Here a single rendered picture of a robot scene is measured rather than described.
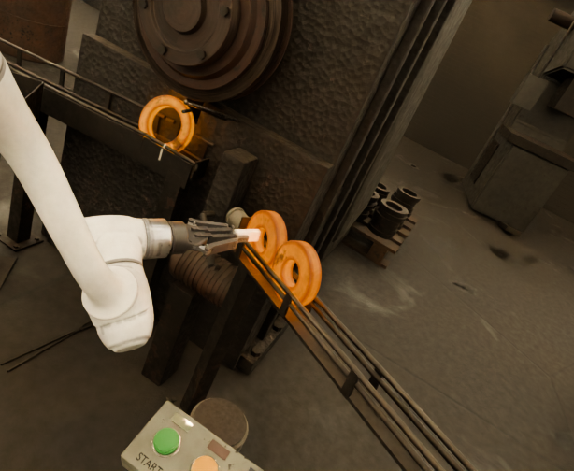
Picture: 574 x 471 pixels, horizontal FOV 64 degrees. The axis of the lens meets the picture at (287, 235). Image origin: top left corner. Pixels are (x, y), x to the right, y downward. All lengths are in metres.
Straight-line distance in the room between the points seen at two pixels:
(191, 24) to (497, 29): 6.24
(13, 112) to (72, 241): 0.21
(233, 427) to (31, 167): 0.59
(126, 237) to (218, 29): 0.58
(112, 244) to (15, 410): 0.74
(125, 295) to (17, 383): 0.80
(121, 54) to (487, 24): 6.10
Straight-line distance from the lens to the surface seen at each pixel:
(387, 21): 1.35
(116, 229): 0.99
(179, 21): 1.31
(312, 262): 1.01
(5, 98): 0.67
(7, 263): 2.02
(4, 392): 1.61
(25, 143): 0.73
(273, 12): 1.29
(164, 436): 0.81
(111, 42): 1.79
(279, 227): 1.12
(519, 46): 7.27
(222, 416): 0.98
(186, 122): 1.49
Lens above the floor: 1.27
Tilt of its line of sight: 27 degrees down
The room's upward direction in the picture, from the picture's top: 25 degrees clockwise
